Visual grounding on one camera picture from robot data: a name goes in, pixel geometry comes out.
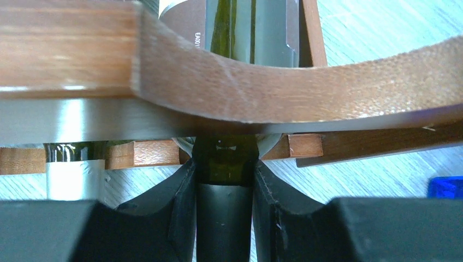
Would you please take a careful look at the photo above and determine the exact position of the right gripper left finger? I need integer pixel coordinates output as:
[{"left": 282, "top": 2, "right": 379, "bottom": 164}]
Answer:
[{"left": 1, "top": 160, "right": 195, "bottom": 261}]

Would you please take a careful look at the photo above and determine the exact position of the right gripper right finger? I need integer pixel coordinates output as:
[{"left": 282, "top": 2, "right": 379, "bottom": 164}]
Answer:
[{"left": 253, "top": 162, "right": 462, "bottom": 261}]

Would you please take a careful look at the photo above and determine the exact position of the dark wine bottle cream label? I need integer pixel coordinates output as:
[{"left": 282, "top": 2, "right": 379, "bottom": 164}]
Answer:
[{"left": 43, "top": 140, "right": 129, "bottom": 202}]

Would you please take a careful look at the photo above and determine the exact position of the dark green wine bottle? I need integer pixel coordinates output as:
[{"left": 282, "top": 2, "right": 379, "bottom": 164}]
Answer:
[{"left": 159, "top": 0, "right": 300, "bottom": 261}]

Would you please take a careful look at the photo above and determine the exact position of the brown wooden wine rack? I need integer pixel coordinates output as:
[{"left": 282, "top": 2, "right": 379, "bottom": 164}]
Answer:
[{"left": 1, "top": 1, "right": 462, "bottom": 164}]

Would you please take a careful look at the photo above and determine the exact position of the blue clear square bottle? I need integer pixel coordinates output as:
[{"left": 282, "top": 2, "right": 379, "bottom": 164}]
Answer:
[{"left": 427, "top": 176, "right": 463, "bottom": 200}]

